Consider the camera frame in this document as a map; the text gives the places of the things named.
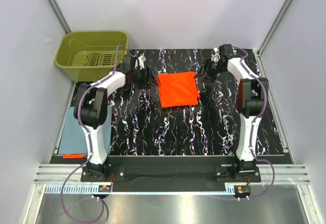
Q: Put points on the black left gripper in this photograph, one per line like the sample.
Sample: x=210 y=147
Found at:
x=147 y=80

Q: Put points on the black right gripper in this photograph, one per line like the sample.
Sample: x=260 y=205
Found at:
x=207 y=73

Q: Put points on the orange t shirt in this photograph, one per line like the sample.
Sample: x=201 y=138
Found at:
x=178 y=89

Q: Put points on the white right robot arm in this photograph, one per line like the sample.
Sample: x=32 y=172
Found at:
x=251 y=103

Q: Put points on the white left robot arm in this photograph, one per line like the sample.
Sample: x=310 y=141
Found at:
x=91 y=109

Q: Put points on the olive green plastic basket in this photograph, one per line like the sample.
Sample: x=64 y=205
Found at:
x=90 y=56

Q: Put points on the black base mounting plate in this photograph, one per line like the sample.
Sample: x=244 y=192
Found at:
x=183 y=184

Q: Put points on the folded grey-blue t shirt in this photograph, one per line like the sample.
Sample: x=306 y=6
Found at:
x=73 y=140

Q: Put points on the folded orange t shirt underneath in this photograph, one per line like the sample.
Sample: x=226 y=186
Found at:
x=74 y=156

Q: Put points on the left aluminium frame post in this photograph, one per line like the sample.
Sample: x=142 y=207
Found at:
x=59 y=15

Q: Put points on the aluminium frame post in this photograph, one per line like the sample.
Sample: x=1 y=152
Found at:
x=59 y=15
x=277 y=21

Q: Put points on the right aluminium frame post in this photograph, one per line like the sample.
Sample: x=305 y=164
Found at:
x=277 y=21

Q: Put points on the aluminium front rail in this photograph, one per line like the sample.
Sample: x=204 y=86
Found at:
x=282 y=173

